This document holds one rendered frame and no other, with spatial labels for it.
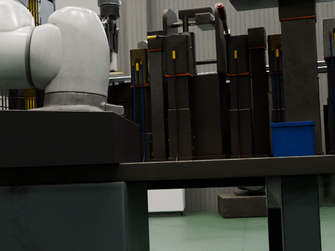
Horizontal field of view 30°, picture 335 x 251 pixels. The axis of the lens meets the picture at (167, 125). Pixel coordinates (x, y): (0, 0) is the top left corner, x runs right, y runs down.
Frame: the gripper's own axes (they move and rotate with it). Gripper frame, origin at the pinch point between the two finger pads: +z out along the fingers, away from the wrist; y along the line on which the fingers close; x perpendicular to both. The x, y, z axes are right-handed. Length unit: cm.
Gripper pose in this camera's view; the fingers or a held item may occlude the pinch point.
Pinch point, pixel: (111, 62)
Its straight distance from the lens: 231.1
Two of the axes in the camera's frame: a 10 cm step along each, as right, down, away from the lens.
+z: 0.4, 10.0, -0.7
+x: -9.6, 0.6, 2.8
